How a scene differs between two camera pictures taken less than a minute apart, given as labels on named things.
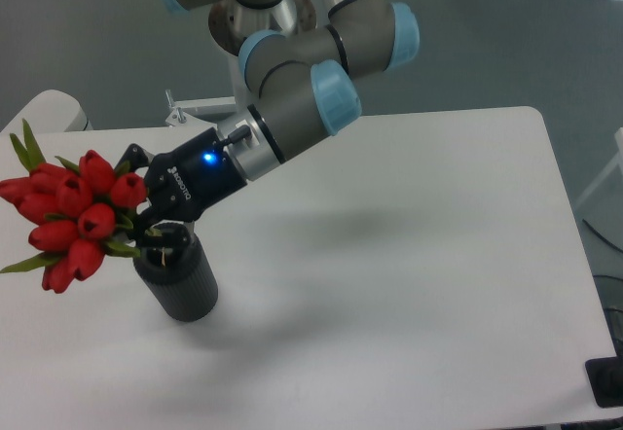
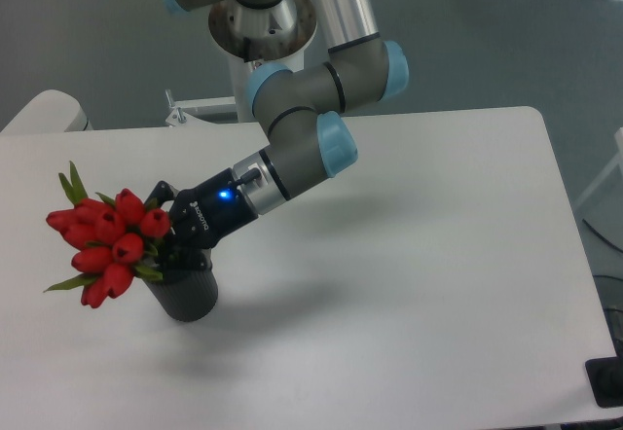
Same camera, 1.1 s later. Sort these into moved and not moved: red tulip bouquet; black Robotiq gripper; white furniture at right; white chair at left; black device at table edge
Moved: black Robotiq gripper; red tulip bouquet
Not moved: black device at table edge; white chair at left; white furniture at right
